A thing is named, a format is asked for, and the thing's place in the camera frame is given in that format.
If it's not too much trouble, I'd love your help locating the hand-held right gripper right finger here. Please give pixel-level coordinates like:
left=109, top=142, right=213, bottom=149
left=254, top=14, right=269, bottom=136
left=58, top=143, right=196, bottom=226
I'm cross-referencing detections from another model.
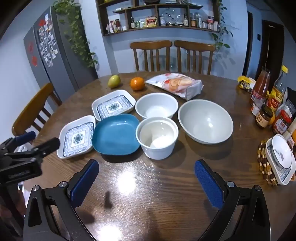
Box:
left=194, top=159, right=271, bottom=241

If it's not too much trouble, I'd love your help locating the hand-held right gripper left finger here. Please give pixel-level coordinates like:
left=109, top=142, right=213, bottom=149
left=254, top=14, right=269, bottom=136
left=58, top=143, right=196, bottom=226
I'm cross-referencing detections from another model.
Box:
left=23, top=159, right=100, bottom=241

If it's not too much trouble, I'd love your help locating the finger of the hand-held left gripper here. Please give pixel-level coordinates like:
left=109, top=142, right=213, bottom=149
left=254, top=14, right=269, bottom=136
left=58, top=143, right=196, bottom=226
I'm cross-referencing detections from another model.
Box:
left=5, top=137, right=61, bottom=163
left=5, top=131, right=37, bottom=151

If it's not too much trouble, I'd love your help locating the blue patterned square plate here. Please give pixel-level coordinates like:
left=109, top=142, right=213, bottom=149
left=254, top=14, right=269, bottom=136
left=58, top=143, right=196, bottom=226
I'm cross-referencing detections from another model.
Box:
left=92, top=90, right=136, bottom=121
left=266, top=139, right=296, bottom=186
left=57, top=115, right=96, bottom=159

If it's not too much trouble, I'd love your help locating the large white bowl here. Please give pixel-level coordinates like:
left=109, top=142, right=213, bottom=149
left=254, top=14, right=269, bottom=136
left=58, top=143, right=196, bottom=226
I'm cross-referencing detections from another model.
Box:
left=178, top=99, right=234, bottom=144

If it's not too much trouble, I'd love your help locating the white deep bowl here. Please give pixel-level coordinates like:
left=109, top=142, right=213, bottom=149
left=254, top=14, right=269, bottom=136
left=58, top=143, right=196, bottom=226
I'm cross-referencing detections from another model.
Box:
left=136, top=117, right=179, bottom=160

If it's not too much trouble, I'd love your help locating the white shallow bowl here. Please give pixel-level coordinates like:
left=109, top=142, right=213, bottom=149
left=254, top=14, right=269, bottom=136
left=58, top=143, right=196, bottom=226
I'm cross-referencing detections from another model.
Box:
left=135, top=93, right=179, bottom=120

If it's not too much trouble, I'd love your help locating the wooden chair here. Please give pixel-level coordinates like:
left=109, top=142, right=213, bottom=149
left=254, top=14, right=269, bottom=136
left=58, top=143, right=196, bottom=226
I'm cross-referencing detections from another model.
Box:
left=12, top=83, right=63, bottom=142
left=174, top=40, right=216, bottom=75
left=130, top=40, right=173, bottom=72

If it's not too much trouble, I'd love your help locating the wooden bead trivet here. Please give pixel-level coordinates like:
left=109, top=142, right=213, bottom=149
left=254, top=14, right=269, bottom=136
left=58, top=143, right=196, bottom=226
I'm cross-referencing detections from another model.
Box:
left=257, top=139, right=279, bottom=186

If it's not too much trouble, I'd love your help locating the white plate with black rim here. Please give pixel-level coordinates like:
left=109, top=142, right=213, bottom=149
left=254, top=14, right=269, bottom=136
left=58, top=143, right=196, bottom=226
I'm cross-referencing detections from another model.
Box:
left=266, top=134, right=296, bottom=171

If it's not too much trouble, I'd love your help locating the grey refrigerator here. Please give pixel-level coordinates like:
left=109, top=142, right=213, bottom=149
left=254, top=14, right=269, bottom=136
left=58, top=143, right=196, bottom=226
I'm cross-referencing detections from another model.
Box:
left=23, top=6, right=99, bottom=98

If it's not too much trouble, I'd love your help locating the brown sauce jar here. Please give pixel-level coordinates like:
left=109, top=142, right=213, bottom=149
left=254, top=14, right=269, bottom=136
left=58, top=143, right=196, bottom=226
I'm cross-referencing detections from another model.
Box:
left=255, top=104, right=274, bottom=128

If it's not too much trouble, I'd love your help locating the small white label bottle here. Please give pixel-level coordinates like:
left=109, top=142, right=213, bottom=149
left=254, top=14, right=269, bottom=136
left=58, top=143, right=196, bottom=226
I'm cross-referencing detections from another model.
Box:
left=251, top=102, right=262, bottom=116

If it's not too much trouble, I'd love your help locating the green pear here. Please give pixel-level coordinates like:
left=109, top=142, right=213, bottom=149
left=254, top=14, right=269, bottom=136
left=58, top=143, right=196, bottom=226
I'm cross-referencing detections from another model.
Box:
left=108, top=75, right=121, bottom=89

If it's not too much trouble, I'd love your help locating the red lid sauce jar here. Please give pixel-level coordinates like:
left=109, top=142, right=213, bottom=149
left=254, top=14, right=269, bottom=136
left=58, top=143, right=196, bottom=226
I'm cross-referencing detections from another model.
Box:
left=272, top=110, right=293, bottom=135

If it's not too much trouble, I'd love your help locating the group of fridge magnet photos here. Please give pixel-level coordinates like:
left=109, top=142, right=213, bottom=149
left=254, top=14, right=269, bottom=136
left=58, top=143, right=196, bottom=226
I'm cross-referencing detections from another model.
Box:
left=38, top=14, right=57, bottom=67

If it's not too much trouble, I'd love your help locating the white tube packet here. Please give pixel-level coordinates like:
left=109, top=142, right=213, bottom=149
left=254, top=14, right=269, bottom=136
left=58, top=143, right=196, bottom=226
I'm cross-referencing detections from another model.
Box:
left=283, top=120, right=296, bottom=141

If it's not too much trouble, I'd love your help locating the white snack bag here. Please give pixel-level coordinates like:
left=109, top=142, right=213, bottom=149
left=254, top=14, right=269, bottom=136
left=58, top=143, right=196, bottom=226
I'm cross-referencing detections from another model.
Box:
left=145, top=73, right=204, bottom=100

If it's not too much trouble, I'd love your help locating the yellow snack packet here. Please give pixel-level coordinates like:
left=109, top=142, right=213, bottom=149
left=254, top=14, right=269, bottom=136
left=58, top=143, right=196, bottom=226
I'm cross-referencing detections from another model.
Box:
left=238, top=76, right=257, bottom=93

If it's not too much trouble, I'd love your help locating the orange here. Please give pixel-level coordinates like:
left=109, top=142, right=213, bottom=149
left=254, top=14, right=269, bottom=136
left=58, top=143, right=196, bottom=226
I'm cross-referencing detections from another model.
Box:
left=130, top=77, right=145, bottom=91

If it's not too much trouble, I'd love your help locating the red sauce bottle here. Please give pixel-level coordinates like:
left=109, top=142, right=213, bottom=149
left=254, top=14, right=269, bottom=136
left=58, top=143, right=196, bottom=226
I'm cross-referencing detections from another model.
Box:
left=250, top=67, right=271, bottom=106

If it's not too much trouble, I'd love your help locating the trailing green plant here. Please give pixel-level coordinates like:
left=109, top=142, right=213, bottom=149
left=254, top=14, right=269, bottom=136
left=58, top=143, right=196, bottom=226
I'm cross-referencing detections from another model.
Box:
left=53, top=0, right=99, bottom=67

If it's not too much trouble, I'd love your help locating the yellow cap vinegar bottle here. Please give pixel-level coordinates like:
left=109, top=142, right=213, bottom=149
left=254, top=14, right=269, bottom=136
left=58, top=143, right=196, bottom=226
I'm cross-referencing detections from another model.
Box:
left=267, top=65, right=289, bottom=112

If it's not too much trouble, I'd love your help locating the black pouch bag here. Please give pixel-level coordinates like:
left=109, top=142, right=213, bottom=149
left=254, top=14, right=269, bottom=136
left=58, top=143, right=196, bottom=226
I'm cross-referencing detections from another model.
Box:
left=283, top=87, right=296, bottom=109

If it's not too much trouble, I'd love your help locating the dark wooden door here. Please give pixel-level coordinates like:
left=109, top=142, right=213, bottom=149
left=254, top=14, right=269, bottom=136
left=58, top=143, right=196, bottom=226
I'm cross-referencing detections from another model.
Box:
left=255, top=20, right=285, bottom=81

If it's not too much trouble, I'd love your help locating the small leafed hanging plant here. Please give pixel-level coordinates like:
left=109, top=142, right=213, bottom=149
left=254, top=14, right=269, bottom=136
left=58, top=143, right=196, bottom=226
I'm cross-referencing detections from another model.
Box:
left=211, top=0, right=233, bottom=49

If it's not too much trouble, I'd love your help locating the row of shelf condiment bottles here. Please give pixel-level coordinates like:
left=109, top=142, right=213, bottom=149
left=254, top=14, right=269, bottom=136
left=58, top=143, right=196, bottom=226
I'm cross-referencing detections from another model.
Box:
left=106, top=13, right=219, bottom=33

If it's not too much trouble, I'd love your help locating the wooden wall shelf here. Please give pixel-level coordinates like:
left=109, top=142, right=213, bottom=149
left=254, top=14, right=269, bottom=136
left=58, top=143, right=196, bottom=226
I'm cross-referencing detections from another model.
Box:
left=96, top=0, right=220, bottom=36

